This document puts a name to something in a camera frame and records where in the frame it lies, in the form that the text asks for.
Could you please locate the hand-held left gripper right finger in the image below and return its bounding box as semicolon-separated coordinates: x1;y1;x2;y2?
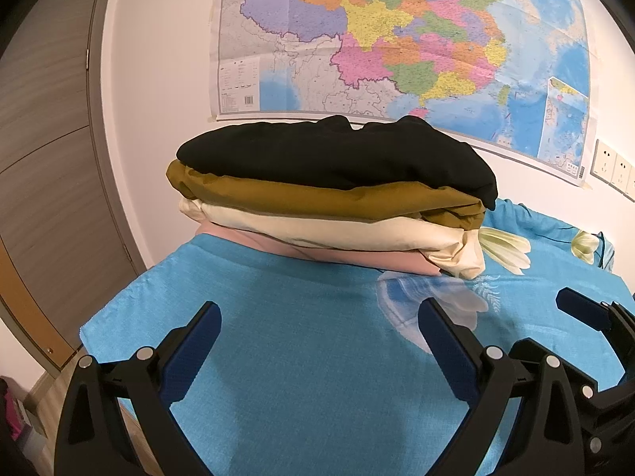
418;297;583;476

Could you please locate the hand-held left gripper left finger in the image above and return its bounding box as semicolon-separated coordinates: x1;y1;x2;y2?
54;300;222;476

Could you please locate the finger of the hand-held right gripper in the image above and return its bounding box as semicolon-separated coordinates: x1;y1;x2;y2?
508;338;598;400
554;288;616;333

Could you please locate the black garment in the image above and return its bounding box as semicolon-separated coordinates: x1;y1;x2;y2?
176;115;498;211

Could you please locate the blue floral bedsheet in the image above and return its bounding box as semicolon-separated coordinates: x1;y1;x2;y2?
79;198;635;476

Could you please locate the pink garment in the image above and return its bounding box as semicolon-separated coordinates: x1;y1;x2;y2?
196;222;442;276

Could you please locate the cream garment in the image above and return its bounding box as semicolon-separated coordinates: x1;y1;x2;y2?
179;197;486;279

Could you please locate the pink object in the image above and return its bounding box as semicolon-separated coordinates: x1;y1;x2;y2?
7;399;31;444

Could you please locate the olive garment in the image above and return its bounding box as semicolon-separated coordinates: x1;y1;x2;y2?
165;159;488;231

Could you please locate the wooden door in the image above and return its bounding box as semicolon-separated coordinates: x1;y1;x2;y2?
0;0;150;372

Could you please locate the white wall socket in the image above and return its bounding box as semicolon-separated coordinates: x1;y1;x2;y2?
612;151;635;192
593;139;618;182

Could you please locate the colourful wall map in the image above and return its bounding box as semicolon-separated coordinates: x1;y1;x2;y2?
207;0;593;190

